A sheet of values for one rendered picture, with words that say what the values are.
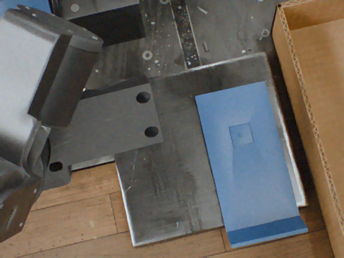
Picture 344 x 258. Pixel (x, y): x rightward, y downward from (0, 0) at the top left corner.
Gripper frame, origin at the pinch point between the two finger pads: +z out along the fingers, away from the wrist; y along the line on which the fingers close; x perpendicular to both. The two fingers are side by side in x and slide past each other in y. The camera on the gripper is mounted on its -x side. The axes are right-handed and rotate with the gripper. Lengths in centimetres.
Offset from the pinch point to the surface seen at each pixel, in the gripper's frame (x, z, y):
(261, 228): -17.9, -1.9, -16.1
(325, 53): -29.5, 8.0, -3.9
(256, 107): -20.9, 4.6, -6.6
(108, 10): -9.2, 5.4, 5.6
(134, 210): -7.0, 1.9, -12.8
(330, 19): -31.0, 9.2, -0.9
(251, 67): -21.6, 7.0, -3.2
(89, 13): -7.4, 5.5, 5.8
